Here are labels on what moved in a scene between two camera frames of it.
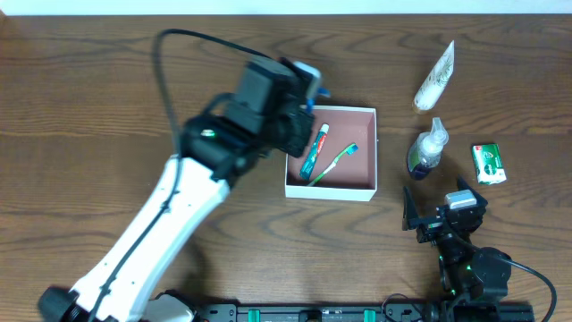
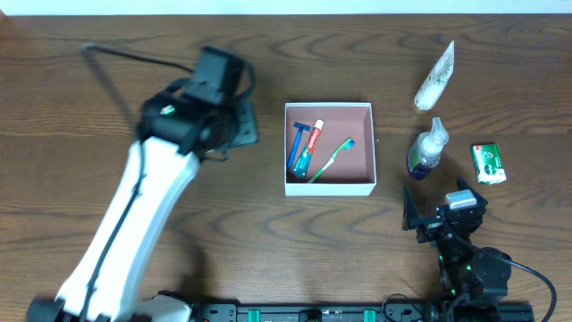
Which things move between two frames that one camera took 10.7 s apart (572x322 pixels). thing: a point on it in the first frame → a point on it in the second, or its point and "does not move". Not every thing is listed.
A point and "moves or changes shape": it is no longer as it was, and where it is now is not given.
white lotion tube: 435,81 does not move
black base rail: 364,313 does not move
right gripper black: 433,219 does not move
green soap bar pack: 488,164 does not move
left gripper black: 295,134 → 246,123
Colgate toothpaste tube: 310,160 moves or changes shape
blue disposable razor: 310,103 moves or changes shape
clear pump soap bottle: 426,150 does not move
